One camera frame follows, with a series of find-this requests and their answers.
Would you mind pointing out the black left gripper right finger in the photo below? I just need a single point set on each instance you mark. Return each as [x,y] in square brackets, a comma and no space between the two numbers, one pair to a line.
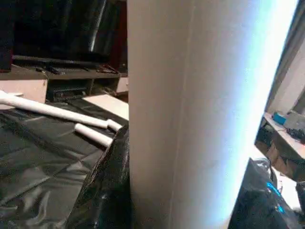
[267,200]

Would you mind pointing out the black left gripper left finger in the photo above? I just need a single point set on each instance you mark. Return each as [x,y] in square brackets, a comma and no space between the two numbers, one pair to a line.
[105,195]

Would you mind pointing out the white plastic table leg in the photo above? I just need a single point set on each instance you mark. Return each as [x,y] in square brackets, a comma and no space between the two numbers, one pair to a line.
[47,109]
[93,135]
[200,119]

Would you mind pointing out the cluttered side desk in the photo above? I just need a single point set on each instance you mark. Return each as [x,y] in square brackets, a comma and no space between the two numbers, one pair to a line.
[286,138]

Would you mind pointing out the black work mat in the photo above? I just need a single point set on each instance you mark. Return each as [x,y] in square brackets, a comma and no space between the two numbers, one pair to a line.
[38,167]

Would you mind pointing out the white flat board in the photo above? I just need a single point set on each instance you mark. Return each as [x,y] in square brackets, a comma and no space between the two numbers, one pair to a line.
[112,105]

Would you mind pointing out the brown low shelf unit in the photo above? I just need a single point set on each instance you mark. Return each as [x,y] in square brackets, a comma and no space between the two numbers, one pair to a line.
[28,74]

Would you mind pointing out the black glossy screen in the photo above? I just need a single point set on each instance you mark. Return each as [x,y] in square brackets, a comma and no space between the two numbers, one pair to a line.
[57,28]

